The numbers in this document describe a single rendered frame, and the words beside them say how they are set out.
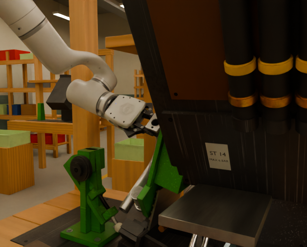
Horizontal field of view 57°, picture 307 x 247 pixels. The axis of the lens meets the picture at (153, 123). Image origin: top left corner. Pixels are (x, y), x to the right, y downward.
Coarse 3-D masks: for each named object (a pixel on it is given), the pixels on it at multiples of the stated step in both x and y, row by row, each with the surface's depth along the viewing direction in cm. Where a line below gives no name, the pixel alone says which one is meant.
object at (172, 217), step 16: (192, 192) 60; (208, 192) 60; (224, 192) 60; (240, 192) 60; (176, 208) 52; (192, 208) 52; (208, 208) 52; (224, 208) 52; (240, 208) 52; (256, 208) 52; (160, 224) 49; (176, 224) 48; (192, 224) 46; (208, 224) 46; (224, 224) 46; (240, 224) 46; (256, 224) 46; (224, 240) 44; (240, 240) 42; (256, 240) 43
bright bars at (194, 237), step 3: (192, 234) 60; (195, 234) 60; (192, 237) 60; (195, 237) 60; (204, 237) 59; (192, 240) 59; (195, 240) 59; (204, 240) 58; (207, 240) 58; (189, 243) 59; (192, 243) 59; (195, 243) 59; (204, 243) 58; (207, 243) 58; (189, 246) 59; (192, 246) 59; (201, 246) 58; (204, 246) 58; (207, 246) 58
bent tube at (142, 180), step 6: (150, 120) 81; (156, 120) 82; (150, 126) 80; (156, 126) 79; (156, 132) 79; (156, 138) 85; (150, 162) 88; (144, 174) 85; (138, 180) 85; (144, 180) 84; (126, 198) 81; (126, 204) 80; (132, 204) 81; (126, 210) 79
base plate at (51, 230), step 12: (108, 204) 112; (120, 204) 112; (60, 216) 102; (72, 216) 102; (120, 216) 102; (132, 216) 102; (144, 216) 102; (36, 228) 93; (48, 228) 93; (60, 228) 93; (12, 240) 85; (24, 240) 85; (48, 240) 85; (60, 240) 85; (168, 240) 85; (180, 240) 85
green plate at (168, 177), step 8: (160, 136) 67; (160, 144) 68; (160, 152) 69; (152, 160) 69; (160, 160) 69; (168, 160) 68; (152, 168) 69; (160, 168) 70; (168, 168) 69; (176, 168) 68; (152, 176) 70; (160, 176) 70; (168, 176) 69; (176, 176) 68; (152, 184) 71; (160, 184) 70; (168, 184) 69; (176, 184) 68; (184, 184) 70; (176, 192) 68
